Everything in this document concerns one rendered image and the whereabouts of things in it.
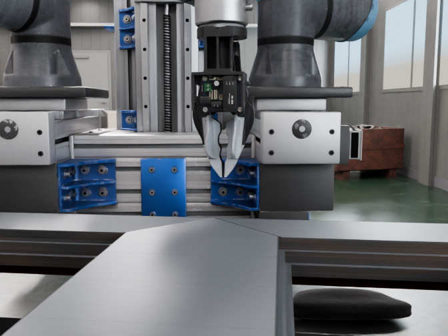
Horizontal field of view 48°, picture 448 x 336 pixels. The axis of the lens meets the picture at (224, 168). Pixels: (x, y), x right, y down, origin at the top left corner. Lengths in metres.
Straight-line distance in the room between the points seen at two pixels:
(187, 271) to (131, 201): 0.56
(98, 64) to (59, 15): 10.65
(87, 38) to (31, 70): 10.83
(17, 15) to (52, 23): 0.08
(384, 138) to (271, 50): 6.12
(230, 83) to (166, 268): 0.30
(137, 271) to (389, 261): 0.28
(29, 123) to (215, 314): 0.60
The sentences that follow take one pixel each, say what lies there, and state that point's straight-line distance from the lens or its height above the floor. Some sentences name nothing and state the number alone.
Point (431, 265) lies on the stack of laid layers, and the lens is 0.61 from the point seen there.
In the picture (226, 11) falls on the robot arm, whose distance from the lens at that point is 0.70.
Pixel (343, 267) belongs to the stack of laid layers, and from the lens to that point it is 0.58.
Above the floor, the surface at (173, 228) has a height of 0.86.
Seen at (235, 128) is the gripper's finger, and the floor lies 0.97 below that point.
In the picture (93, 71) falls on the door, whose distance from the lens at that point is 11.73.
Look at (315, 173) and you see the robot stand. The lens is 0.92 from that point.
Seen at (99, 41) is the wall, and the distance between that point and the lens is 11.81.
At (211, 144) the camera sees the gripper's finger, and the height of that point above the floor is 0.95.
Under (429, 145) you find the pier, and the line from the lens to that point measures 6.67.
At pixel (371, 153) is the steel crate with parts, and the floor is 0.35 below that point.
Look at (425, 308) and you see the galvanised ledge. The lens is 0.90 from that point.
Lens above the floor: 1.01
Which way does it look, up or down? 7 degrees down
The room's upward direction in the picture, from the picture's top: straight up
